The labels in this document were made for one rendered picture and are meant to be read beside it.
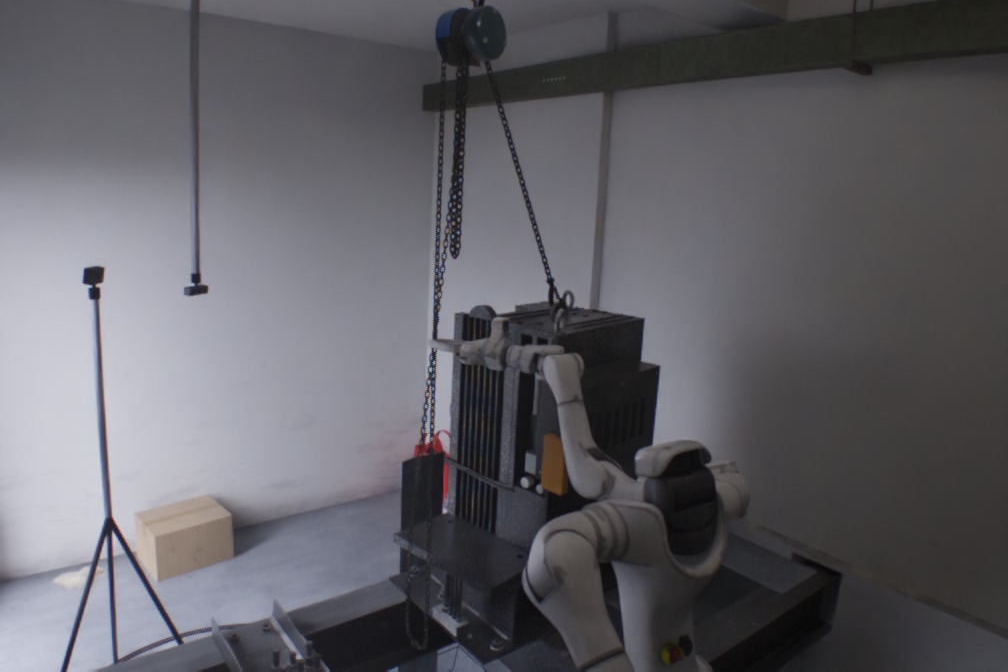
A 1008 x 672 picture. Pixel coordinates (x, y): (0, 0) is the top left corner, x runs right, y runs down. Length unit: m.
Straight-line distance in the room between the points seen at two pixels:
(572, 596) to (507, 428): 1.15
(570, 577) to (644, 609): 0.24
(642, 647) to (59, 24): 3.51
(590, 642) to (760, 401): 2.01
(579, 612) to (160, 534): 3.00
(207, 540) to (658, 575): 3.07
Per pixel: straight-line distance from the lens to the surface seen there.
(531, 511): 2.21
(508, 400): 2.16
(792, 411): 2.91
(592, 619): 1.10
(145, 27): 3.91
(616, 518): 1.19
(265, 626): 2.32
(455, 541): 2.31
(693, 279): 3.09
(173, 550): 3.93
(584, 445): 1.60
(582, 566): 1.11
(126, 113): 3.84
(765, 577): 2.85
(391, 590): 2.51
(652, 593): 1.26
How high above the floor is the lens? 2.00
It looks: 9 degrees down
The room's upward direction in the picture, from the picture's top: 3 degrees clockwise
